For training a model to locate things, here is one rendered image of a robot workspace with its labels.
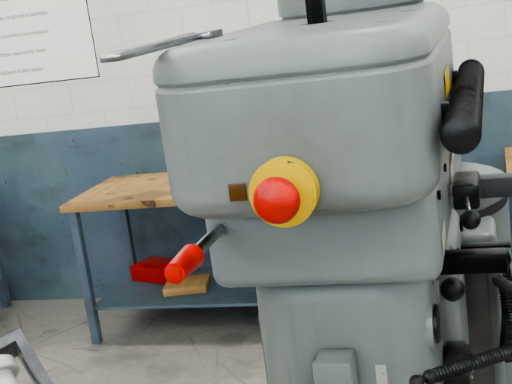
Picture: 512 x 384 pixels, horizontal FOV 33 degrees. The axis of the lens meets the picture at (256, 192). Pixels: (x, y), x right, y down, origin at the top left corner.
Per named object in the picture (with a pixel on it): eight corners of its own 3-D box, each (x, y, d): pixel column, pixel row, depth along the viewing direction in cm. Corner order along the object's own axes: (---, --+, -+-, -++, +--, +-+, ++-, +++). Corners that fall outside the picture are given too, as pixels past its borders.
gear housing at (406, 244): (446, 285, 83) (438, 186, 81) (210, 292, 90) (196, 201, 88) (458, 196, 114) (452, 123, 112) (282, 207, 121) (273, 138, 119)
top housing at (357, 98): (441, 213, 72) (425, 21, 68) (154, 228, 79) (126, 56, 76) (459, 117, 116) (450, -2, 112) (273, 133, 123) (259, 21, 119)
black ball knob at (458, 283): (465, 305, 102) (463, 281, 102) (440, 305, 103) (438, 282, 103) (466, 296, 105) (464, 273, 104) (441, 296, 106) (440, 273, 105)
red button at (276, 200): (299, 225, 70) (293, 178, 69) (253, 228, 71) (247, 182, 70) (307, 215, 73) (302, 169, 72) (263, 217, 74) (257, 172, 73)
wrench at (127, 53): (132, 60, 69) (130, 49, 69) (88, 65, 70) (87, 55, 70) (222, 35, 92) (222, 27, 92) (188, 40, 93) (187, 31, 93)
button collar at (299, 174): (319, 226, 73) (312, 158, 71) (252, 229, 74) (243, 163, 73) (324, 219, 75) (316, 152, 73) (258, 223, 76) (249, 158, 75)
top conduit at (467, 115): (482, 153, 73) (479, 113, 72) (433, 157, 74) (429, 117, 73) (484, 83, 115) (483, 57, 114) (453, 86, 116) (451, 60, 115)
